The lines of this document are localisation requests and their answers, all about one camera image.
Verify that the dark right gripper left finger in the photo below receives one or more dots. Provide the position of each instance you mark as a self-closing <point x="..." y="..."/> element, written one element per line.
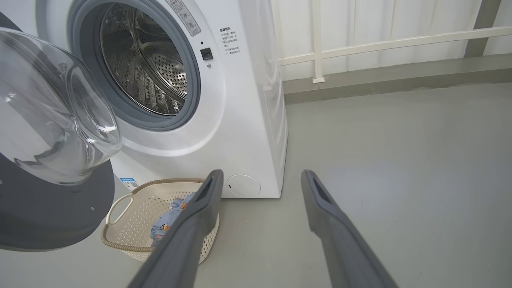
<point x="188" y="240"/>

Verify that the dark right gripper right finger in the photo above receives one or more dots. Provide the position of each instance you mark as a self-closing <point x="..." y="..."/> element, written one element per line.
<point x="340" y="248"/>

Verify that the blue cartoon print garment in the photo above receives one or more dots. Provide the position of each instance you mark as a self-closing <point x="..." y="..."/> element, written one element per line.
<point x="170" y="218"/>

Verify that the black rimmed glass washer door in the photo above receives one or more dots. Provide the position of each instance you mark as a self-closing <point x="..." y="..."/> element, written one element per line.
<point x="48" y="120"/>

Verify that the white front-load washing machine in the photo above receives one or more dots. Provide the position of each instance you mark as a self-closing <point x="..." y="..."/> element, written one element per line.
<point x="240" y="120"/>

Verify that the steel washing machine drum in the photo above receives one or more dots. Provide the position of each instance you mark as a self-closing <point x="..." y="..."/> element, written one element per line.
<point x="140" y="60"/>

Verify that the cream perforated laundry basket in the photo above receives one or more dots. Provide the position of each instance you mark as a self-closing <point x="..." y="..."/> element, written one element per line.
<point x="136" y="224"/>

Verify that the round white filter cover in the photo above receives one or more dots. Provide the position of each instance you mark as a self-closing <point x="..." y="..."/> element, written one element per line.
<point x="244" y="185"/>

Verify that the blue energy label sticker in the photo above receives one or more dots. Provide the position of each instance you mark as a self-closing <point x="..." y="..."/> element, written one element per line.
<point x="129" y="184"/>

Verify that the small black text sticker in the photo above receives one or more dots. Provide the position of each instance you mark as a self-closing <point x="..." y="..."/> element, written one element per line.
<point x="230" y="40"/>

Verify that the white metal railing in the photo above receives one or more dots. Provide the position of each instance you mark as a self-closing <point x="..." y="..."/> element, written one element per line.
<point x="318" y="40"/>

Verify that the grey warning label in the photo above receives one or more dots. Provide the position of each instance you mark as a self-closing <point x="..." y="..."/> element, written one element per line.
<point x="184" y="16"/>

